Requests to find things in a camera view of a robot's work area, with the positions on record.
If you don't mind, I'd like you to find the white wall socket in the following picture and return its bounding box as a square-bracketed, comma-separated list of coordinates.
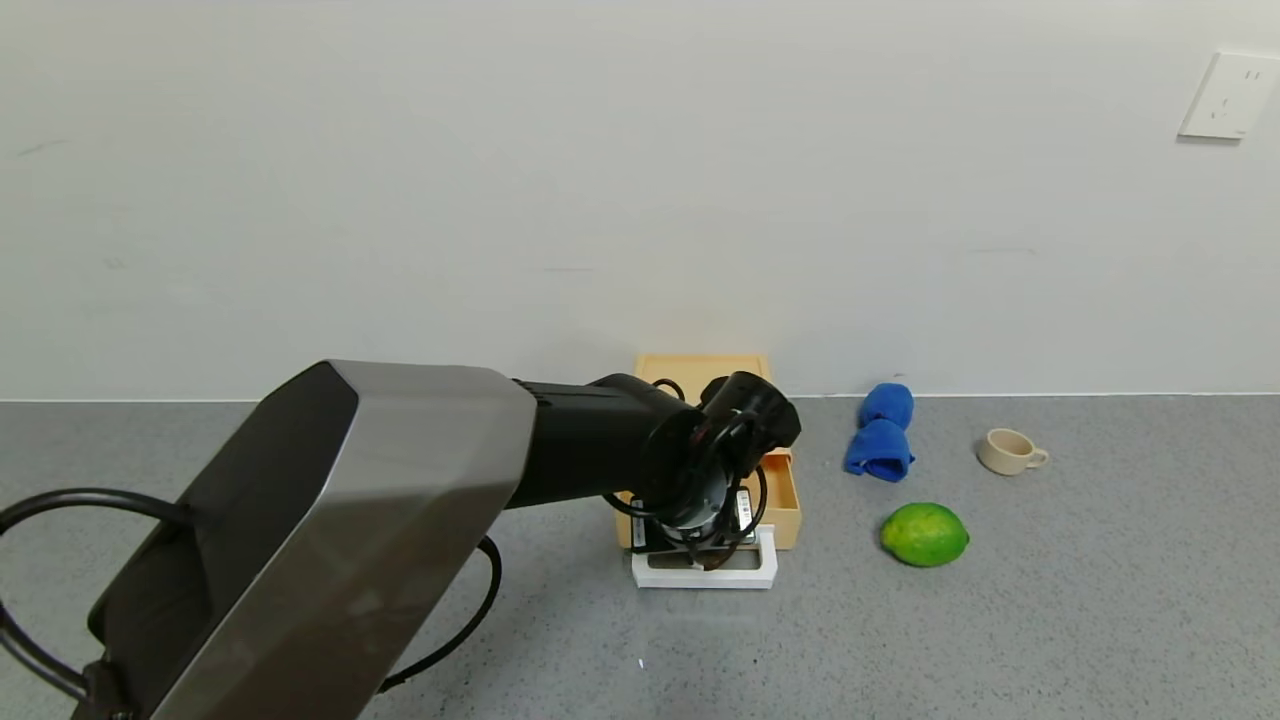
[1178, 50, 1280, 142]

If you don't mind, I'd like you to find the yellow drawer with white handle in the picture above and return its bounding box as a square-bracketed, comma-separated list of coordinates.
[614, 450, 804, 590]

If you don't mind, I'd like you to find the beige small cup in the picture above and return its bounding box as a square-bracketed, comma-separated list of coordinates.
[977, 428, 1051, 477]

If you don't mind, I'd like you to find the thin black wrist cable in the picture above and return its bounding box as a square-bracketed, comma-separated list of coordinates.
[600, 378, 772, 572]

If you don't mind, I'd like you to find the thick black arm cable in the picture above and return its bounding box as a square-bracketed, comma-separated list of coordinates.
[0, 487, 503, 703]

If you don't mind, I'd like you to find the blue folded cloth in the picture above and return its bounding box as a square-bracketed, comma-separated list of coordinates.
[843, 383, 916, 484]

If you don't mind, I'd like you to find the green lime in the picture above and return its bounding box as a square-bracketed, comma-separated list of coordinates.
[880, 502, 971, 569]

